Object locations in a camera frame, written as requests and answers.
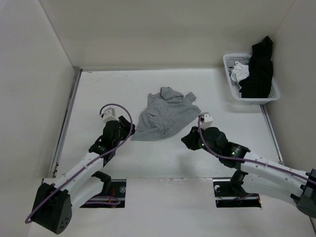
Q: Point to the black tank top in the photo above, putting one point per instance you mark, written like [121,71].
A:
[259,82]

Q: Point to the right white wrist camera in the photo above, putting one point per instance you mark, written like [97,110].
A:
[206,120]

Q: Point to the metal table rail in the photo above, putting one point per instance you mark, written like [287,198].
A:
[272,133]
[57,154]

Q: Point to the white plastic laundry basket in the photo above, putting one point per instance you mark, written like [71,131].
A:
[229,60]

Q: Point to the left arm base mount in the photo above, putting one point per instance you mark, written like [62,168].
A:
[112,197]

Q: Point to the grey tank top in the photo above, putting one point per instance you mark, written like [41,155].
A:
[166,114]

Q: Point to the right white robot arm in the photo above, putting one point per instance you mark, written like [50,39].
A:
[255,174]

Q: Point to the white tank top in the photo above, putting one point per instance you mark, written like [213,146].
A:
[239,72]

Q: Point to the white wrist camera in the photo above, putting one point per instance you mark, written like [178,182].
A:
[108,114]
[206,120]

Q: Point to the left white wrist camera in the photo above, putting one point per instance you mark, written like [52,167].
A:
[108,114]

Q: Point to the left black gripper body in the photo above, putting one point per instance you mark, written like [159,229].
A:
[124,130]

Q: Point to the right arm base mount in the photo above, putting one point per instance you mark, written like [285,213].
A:
[228,196]

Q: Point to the left metal table rail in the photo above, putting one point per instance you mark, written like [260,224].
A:
[57,154]

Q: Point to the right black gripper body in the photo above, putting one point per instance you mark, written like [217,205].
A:
[195,143]

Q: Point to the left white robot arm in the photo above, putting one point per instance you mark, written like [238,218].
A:
[55,202]

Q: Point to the right metal table rail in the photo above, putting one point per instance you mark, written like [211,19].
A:
[272,133]

